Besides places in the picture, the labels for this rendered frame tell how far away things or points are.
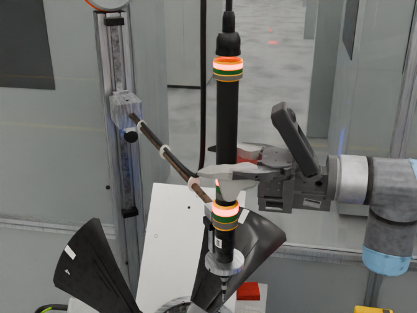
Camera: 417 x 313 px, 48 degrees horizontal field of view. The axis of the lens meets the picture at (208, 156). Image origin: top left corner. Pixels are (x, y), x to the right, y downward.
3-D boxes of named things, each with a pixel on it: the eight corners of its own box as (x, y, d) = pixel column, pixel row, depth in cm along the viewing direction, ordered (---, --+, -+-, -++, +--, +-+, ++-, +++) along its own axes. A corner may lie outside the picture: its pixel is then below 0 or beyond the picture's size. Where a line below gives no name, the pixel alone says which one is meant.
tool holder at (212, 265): (193, 251, 86) (193, 205, 82) (228, 242, 89) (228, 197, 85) (215, 281, 79) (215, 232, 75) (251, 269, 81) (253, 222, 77)
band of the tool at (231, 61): (208, 77, 70) (208, 58, 68) (234, 74, 71) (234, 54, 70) (221, 84, 66) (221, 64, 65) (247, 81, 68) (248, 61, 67)
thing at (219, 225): (208, 219, 80) (208, 213, 80) (230, 213, 82) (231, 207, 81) (219, 232, 77) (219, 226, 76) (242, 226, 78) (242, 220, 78)
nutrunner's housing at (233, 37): (210, 271, 85) (210, 10, 66) (228, 265, 86) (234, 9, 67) (219, 284, 82) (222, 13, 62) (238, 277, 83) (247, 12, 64)
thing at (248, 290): (235, 284, 166) (236, 280, 165) (258, 285, 166) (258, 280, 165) (236, 300, 159) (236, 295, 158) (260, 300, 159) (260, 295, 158)
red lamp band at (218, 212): (208, 206, 79) (208, 200, 79) (231, 200, 81) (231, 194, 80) (219, 218, 76) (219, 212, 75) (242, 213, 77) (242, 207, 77)
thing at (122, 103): (110, 120, 135) (107, 92, 132) (133, 117, 138) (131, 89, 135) (119, 131, 127) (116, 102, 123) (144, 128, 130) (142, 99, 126)
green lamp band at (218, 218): (208, 213, 80) (208, 207, 79) (231, 207, 81) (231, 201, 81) (219, 225, 76) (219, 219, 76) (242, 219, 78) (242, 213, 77)
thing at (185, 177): (128, 118, 126) (128, 113, 126) (133, 117, 127) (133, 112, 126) (212, 213, 82) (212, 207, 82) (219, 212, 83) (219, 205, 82)
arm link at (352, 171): (370, 169, 67) (363, 146, 74) (337, 166, 68) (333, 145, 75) (362, 213, 70) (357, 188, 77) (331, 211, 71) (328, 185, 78)
